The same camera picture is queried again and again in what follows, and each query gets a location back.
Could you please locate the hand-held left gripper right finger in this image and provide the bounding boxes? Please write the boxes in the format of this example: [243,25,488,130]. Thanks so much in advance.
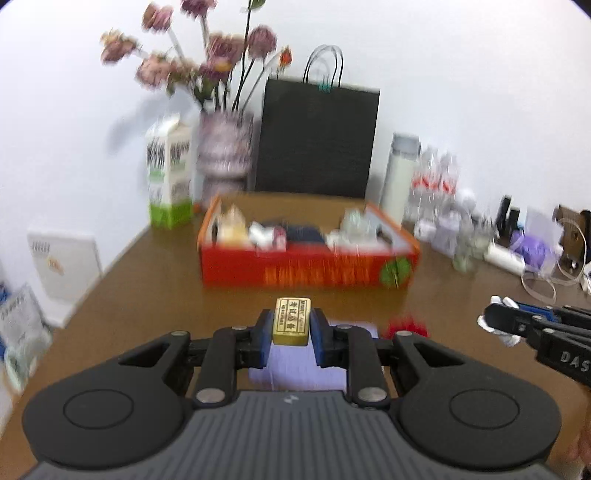
[309,308,462,409]

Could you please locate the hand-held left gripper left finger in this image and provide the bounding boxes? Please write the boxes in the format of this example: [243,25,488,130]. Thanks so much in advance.
[117,308,278,408]

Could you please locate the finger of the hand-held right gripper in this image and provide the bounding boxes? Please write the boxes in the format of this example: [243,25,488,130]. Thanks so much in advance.
[484,304,548,352]
[492,296,571,321]

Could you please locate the small white object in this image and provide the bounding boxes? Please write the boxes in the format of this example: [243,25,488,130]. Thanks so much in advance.
[478,295,522,348]

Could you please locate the small gold bar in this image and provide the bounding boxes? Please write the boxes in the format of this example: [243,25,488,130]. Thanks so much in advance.
[272,298,314,347]

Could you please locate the red cardboard box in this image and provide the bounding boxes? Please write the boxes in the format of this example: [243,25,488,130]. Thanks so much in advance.
[198,194,422,291]

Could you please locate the purple fabric pouch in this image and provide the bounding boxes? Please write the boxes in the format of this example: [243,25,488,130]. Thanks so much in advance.
[249,320,377,393]

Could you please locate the white paper roll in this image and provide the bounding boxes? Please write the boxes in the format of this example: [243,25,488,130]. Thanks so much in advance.
[485,242,527,276]

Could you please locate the purple gloves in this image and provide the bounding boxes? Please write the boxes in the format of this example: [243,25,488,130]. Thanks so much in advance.
[510,233,555,268]

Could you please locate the clear glass jar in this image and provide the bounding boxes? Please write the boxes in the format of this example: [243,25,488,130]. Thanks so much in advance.
[452,217,490,273]

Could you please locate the red artificial rose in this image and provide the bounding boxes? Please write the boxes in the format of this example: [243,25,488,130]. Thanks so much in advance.
[385,315,430,340]

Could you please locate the brown cardboard piece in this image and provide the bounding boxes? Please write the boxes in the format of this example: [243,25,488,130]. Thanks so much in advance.
[554,205,591,273]

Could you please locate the small black containers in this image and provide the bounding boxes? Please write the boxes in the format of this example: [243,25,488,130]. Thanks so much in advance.
[496,196,522,241]

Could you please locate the brown wooden desk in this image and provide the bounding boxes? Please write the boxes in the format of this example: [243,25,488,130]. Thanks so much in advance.
[0,191,591,480]

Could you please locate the yellow snack packet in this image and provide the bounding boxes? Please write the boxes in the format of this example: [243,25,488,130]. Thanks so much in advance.
[216,205,251,250]

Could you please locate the clear plastic wrapper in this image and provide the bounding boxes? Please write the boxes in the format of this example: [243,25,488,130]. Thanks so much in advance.
[341,208,371,237]

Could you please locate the clear water bottle red label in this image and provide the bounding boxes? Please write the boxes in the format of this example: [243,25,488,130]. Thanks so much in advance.
[434,150,461,208]
[406,145,439,222]

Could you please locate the white bottle with grey cap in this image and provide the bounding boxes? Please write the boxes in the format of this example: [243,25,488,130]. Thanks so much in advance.
[379,133,422,224]

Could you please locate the purple and white vase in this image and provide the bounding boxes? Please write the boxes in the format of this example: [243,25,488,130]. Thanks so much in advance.
[196,111,254,210]

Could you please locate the white and green milk carton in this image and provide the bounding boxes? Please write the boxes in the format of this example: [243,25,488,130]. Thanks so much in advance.
[145,114,195,230]

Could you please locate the black paper bag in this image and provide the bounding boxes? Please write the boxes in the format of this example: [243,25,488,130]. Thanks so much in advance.
[254,45,382,200]

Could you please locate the blue and white packets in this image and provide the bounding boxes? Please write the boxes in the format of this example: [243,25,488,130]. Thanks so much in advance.
[0,281,51,393]

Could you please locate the dried pink flowers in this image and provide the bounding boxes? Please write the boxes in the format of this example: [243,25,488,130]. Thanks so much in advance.
[100,0,294,112]

